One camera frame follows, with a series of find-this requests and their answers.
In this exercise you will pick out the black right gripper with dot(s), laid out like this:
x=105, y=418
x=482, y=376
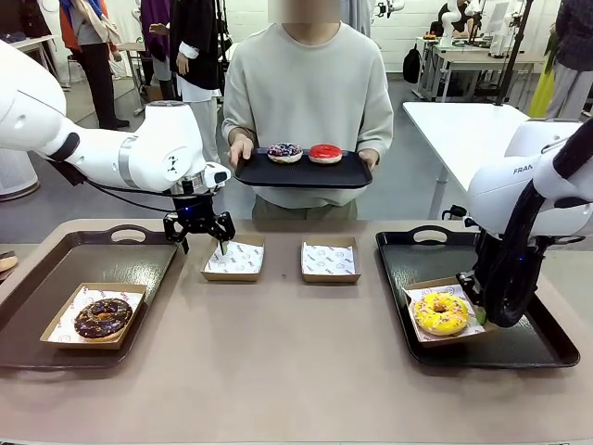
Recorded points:
x=486, y=259

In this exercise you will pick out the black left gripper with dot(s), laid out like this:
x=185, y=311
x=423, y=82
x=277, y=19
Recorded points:
x=194, y=215

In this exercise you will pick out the yellow sprinkled donut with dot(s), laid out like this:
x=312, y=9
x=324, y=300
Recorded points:
x=424, y=315

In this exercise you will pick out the brown cardboard food box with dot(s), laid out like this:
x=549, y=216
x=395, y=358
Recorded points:
x=331, y=278
x=231, y=277
x=92, y=345
x=428, y=343

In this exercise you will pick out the purple sprinkled donut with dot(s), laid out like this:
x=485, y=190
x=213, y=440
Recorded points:
x=275, y=155

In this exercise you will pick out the small black serving tray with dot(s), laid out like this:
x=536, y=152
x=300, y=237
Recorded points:
x=301, y=176

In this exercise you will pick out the red glazed donut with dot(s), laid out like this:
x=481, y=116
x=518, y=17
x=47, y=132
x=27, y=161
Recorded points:
x=317, y=156

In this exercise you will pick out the chocolate sprinkled donut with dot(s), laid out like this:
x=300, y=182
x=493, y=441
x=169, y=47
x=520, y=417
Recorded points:
x=88, y=324

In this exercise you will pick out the person's right forearm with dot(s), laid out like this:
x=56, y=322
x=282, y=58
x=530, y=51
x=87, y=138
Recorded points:
x=237, y=130

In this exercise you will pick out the person's left forearm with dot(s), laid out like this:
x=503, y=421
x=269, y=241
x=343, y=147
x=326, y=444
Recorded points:
x=376, y=134

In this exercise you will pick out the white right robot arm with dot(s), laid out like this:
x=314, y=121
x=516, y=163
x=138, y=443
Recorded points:
x=500, y=194

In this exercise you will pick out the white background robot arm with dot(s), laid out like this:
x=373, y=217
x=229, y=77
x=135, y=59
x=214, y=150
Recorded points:
x=451, y=21

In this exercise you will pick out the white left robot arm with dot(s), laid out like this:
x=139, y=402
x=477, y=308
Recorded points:
x=153, y=148

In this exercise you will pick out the person's right hand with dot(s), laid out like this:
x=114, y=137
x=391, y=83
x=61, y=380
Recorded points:
x=240, y=150

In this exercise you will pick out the person's left hand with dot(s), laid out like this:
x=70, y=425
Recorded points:
x=372, y=158

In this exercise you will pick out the black caster wheel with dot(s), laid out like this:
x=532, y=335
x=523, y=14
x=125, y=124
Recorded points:
x=455, y=212

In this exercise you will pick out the large white table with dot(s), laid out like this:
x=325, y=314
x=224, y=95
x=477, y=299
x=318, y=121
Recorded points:
x=445, y=134

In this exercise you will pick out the person in beige sweater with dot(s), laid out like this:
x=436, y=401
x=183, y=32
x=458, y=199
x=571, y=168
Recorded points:
x=306, y=92

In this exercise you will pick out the white cylindrical appliance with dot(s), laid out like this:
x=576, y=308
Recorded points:
x=14, y=171

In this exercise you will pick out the small white standing desk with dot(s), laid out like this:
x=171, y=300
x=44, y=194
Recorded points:
x=132, y=46

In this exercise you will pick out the tan sandal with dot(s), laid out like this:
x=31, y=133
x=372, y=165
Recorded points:
x=7, y=264

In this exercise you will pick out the yellow hanging garment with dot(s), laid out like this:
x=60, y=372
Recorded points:
x=542, y=92

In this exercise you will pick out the figure in black trousers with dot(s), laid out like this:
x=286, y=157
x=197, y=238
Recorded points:
x=92, y=46

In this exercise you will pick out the background workbench table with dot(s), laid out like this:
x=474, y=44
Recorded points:
x=482, y=60

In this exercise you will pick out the black backpack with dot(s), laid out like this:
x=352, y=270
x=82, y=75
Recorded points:
x=411, y=65

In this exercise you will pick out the white desk with dark items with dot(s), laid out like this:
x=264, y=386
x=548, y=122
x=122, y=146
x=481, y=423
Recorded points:
x=28, y=44

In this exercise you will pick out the person in dark patterned top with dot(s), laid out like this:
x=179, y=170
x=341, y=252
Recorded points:
x=574, y=46

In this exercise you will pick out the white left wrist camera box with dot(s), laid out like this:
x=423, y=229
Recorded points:
x=217, y=175

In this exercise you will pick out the black camera pole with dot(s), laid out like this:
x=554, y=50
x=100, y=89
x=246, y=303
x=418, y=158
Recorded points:
x=514, y=51

